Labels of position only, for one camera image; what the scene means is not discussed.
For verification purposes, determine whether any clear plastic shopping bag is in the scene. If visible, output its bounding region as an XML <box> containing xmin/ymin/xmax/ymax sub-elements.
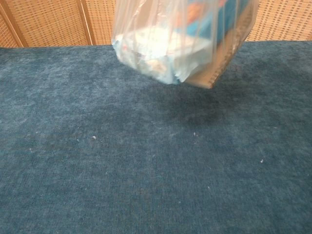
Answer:
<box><xmin>111</xmin><ymin>0</ymin><xmax>260</xmax><ymax>90</ymax></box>

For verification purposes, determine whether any pale blue smiley-face pack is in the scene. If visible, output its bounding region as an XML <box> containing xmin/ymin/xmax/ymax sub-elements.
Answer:
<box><xmin>113</xmin><ymin>26</ymin><xmax>213</xmax><ymax>85</ymax></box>

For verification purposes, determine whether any brown biscuit packet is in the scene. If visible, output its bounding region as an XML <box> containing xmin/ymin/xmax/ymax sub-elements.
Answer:
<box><xmin>184</xmin><ymin>4</ymin><xmax>257</xmax><ymax>89</ymax></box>

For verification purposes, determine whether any blue carpet table cloth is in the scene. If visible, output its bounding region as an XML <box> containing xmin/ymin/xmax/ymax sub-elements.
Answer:
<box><xmin>0</xmin><ymin>40</ymin><xmax>312</xmax><ymax>234</ymax></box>

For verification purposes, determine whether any blue cookie box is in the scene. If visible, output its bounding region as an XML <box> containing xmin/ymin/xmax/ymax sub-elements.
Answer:
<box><xmin>174</xmin><ymin>0</ymin><xmax>246</xmax><ymax>47</ymax></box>

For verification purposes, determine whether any rattan folding screen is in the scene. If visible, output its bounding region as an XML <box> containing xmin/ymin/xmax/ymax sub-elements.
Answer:
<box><xmin>0</xmin><ymin>0</ymin><xmax>312</xmax><ymax>48</ymax></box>

